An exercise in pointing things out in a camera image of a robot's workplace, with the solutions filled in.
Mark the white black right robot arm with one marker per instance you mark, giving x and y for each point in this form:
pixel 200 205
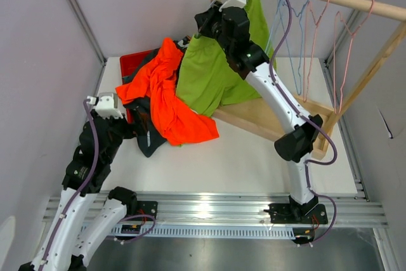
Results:
pixel 300 127

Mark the wooden clothes rack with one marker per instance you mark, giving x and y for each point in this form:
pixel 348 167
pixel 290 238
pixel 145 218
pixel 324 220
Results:
pixel 380 9

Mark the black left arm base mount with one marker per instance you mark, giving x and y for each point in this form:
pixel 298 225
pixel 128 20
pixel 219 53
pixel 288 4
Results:
pixel 144 211

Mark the pink hanger of camouflage shorts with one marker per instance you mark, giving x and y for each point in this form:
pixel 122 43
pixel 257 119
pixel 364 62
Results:
pixel 316 21

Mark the blue hanger of orange shorts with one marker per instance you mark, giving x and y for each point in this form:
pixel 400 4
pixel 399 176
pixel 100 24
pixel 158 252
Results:
pixel 277 28

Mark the black shorts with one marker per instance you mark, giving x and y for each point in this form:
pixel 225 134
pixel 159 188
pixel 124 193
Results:
pixel 150 141

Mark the red plastic bin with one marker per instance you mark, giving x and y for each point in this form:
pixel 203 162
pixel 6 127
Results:
pixel 138 109

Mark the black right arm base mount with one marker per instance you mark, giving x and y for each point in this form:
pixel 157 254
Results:
pixel 285 213

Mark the aluminium mounting rail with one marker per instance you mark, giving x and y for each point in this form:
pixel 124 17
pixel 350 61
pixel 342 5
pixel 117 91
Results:
pixel 248 209

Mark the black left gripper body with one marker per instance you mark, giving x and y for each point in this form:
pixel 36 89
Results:
pixel 122 129

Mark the lime green shorts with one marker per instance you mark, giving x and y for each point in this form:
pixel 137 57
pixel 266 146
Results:
pixel 206 81

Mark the pink hanger of teal shorts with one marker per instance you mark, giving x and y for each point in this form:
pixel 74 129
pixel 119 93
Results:
pixel 338 97

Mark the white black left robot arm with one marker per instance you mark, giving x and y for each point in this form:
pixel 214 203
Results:
pixel 67 245

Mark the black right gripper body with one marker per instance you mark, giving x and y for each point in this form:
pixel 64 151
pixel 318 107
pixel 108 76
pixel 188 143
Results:
pixel 210 27

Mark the orange shorts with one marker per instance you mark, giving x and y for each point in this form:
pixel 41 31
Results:
pixel 172 118

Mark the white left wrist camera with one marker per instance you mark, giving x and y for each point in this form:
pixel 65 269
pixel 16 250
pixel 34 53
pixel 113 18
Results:
pixel 106 105

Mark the slotted grey cable duct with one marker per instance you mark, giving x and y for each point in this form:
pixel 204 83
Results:
pixel 122 231

